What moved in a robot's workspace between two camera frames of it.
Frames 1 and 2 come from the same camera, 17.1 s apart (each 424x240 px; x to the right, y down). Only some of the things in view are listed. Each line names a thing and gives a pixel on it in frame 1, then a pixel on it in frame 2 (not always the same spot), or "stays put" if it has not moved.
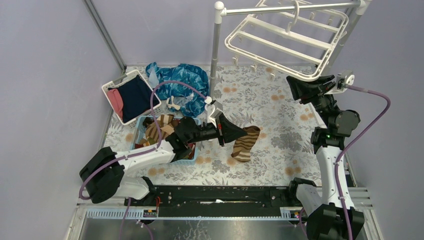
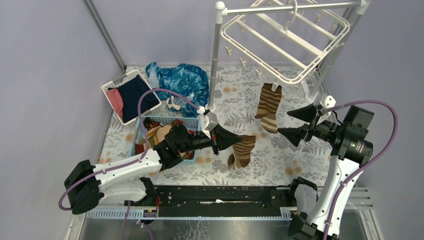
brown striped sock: (244, 144) -> (267, 108)
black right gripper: (305, 90) -> (308, 113)
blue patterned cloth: (189, 101) stays put
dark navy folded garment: (136, 96) stays put
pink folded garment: (116, 101) stays put
